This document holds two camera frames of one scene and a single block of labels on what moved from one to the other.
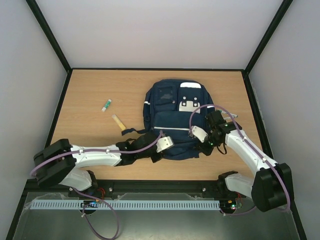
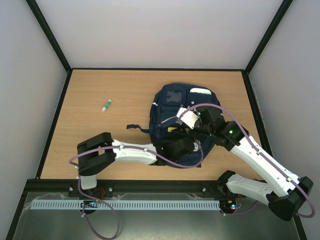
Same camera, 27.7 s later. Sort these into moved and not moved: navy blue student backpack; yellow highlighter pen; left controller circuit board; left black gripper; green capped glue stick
Moved: left black gripper; yellow highlighter pen; navy blue student backpack
Not moved: green capped glue stick; left controller circuit board
